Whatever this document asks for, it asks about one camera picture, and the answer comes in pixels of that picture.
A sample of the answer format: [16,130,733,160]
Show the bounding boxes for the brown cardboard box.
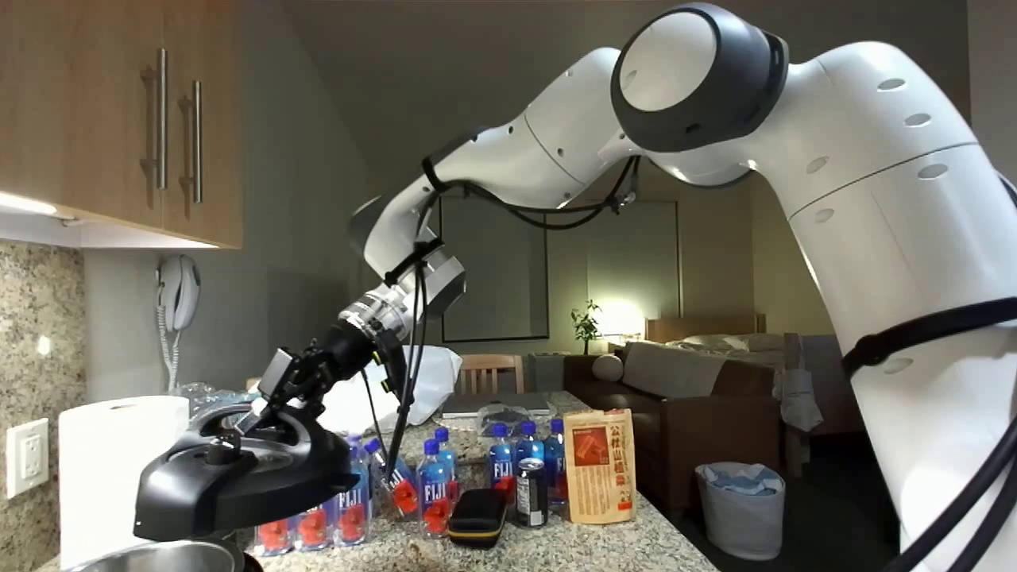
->
[560,408,639,531]

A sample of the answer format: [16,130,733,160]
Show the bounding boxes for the green potted plant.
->
[568,298,603,359]

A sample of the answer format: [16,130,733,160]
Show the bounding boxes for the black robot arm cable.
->
[360,156,645,470]

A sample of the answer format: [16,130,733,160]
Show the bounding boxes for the white cloth on sofa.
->
[777,363,830,436]

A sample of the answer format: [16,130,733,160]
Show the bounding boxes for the grey trash bin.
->
[694,458,790,564]

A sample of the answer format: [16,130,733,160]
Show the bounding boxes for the brown sofa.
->
[576,338,812,514]

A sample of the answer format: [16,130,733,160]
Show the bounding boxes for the glowing table lamp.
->
[594,292,653,349]

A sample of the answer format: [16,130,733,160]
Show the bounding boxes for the white wall phone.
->
[152,250,208,399]

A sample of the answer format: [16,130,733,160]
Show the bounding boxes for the Fiji water bottle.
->
[513,417,542,470]
[486,420,520,495]
[416,436,462,541]
[257,514,303,555]
[542,417,572,510]
[346,436,378,544]
[432,423,463,494]
[299,495,344,554]
[385,455,422,526]

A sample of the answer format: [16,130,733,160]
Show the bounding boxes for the black pouch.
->
[443,485,513,554]

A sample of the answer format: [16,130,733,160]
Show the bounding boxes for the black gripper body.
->
[266,321,376,420]

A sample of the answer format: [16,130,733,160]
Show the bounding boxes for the black cable around arm base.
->
[839,292,1017,572]

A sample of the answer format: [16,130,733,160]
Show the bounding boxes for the white wall outlet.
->
[2,417,53,502]

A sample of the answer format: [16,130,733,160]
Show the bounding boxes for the wooden chair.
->
[455,354,527,402]

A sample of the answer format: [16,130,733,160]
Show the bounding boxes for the white plastic bag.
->
[316,341,467,438]

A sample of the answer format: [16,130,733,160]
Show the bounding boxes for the wooden wall cabinet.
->
[0,0,248,253]

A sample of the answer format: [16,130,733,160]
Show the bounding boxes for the black pressure cooker lid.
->
[129,404,360,544]

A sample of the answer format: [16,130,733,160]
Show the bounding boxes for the clear plastic bag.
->
[180,377,257,420]

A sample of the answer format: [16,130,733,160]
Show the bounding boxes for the silver cabinet bar handle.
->
[184,78,208,207]
[149,44,176,195]

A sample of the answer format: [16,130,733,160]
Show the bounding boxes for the black can white label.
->
[513,455,554,531]

